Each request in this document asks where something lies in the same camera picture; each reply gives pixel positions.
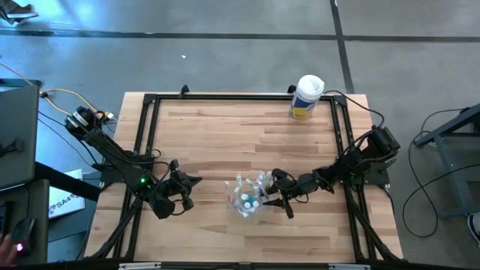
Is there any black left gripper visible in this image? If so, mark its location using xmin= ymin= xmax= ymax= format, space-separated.
xmin=163 ymin=158 xmax=204 ymax=212

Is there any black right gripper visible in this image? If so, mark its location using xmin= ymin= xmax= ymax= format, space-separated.
xmin=262 ymin=168 xmax=324 ymax=220

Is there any clear acrylic organizer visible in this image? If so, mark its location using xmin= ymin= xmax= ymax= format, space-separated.
xmin=223 ymin=170 xmax=278 ymax=223

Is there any silver aluminium extrusion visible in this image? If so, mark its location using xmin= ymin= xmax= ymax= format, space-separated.
xmin=328 ymin=263 xmax=371 ymax=270
xmin=118 ymin=262 xmax=162 ymax=270

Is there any white-lidded wipes canister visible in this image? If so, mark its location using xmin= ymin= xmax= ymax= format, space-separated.
xmin=288 ymin=73 xmax=326 ymax=122

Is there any white printed paper sheet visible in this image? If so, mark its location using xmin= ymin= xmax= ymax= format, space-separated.
xmin=48 ymin=168 xmax=86 ymax=221

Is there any dark side desk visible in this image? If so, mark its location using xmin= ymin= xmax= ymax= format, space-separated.
xmin=0 ymin=178 xmax=50 ymax=266

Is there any black computer mouse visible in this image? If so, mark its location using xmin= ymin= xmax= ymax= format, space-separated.
xmin=13 ymin=217 xmax=37 ymax=258

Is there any person's hand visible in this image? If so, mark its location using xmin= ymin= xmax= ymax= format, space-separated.
xmin=0 ymin=234 xmax=19 ymax=268

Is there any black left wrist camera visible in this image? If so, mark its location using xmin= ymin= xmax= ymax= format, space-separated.
xmin=148 ymin=191 xmax=176 ymax=221

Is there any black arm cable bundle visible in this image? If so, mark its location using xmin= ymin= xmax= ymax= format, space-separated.
xmin=89 ymin=187 xmax=151 ymax=260
xmin=344 ymin=183 xmax=398 ymax=262

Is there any black aluminium table frame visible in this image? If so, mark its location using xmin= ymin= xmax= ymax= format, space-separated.
xmin=80 ymin=92 xmax=404 ymax=263

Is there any yellow floor cable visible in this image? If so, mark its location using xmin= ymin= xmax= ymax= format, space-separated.
xmin=0 ymin=61 xmax=113 ymax=121

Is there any grey metal table frame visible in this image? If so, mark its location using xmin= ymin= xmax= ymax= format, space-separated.
xmin=414 ymin=103 xmax=480 ymax=221

